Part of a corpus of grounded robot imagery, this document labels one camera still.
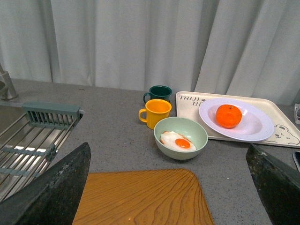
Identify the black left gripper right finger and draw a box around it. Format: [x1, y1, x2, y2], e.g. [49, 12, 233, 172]
[246, 144, 300, 225]

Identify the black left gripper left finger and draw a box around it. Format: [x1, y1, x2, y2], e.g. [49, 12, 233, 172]
[0, 142, 91, 225]

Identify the white round plate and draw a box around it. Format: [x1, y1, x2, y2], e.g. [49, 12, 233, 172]
[199, 98, 274, 142]

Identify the orange mandarin fruit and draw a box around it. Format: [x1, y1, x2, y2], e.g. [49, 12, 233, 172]
[215, 104, 242, 128]

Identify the beige bear tray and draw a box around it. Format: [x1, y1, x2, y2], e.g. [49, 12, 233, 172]
[176, 91, 300, 148]

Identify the green sink drain rack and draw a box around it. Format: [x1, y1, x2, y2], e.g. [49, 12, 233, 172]
[0, 102, 84, 201]

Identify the clear acrylic cup rack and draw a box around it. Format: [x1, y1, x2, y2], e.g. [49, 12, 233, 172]
[293, 104, 300, 124]

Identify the light green bowl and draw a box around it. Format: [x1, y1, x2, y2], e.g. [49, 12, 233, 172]
[154, 117, 208, 160]

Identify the wooden brown tray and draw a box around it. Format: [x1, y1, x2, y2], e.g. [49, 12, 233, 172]
[73, 169, 214, 225]

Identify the fake fried egg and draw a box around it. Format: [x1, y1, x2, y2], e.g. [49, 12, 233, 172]
[160, 131, 197, 151]

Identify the yellow enamel mug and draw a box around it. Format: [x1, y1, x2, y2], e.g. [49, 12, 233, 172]
[138, 99, 172, 129]

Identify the white curtain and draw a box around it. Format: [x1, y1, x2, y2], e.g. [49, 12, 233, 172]
[0, 0, 300, 105]

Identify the dark green enamel mug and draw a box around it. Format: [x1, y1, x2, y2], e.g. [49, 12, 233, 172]
[143, 85, 173, 103]

